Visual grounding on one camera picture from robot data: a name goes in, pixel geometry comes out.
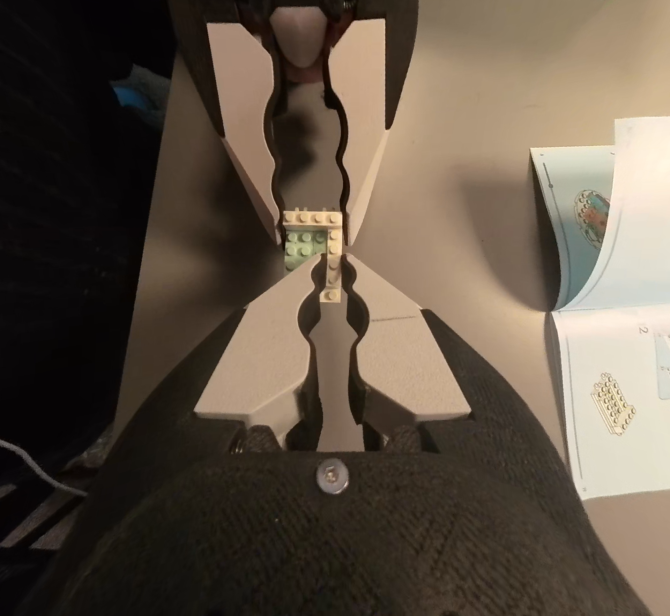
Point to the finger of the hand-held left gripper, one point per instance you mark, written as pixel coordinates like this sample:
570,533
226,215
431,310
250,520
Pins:
366,103
241,103

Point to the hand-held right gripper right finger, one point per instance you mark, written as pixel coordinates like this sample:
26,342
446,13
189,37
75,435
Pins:
413,365

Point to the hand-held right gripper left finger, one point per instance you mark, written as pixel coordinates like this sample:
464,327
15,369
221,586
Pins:
251,365

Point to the white narrow lego plate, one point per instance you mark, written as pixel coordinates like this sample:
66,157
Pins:
331,270
311,218

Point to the lego instruction booklet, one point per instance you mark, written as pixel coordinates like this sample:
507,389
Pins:
602,391

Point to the person's left hand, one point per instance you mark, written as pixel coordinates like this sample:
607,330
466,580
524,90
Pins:
304,74

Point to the person's black sweater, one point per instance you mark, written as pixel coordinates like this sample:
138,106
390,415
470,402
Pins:
63,208

